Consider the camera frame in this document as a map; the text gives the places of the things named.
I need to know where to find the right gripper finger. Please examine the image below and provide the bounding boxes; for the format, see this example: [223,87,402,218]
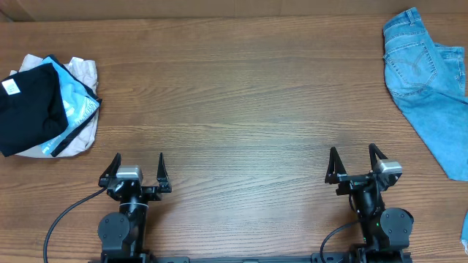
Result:
[325,147,347,184]
[369,143,388,172]

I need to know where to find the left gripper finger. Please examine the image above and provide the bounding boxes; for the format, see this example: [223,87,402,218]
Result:
[98,153,121,188]
[156,153,172,193]

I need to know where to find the light blue denim jeans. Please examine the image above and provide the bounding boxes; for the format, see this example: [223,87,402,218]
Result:
[382,7,467,181]

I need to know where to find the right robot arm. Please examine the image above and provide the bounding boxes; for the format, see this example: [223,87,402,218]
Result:
[319,143,414,263]

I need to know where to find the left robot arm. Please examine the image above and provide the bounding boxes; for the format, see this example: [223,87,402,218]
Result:
[97,153,172,262]

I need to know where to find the light blue printed shirt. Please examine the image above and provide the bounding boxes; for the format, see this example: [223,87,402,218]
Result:
[39,54,103,158]

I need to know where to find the black folded shirt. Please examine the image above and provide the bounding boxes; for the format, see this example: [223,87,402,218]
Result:
[1,63,68,157]

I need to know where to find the beige folded garment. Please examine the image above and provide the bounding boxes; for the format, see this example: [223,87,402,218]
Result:
[10,53,100,159]

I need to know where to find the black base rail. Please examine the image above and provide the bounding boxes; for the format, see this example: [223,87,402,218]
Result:
[90,252,413,263]

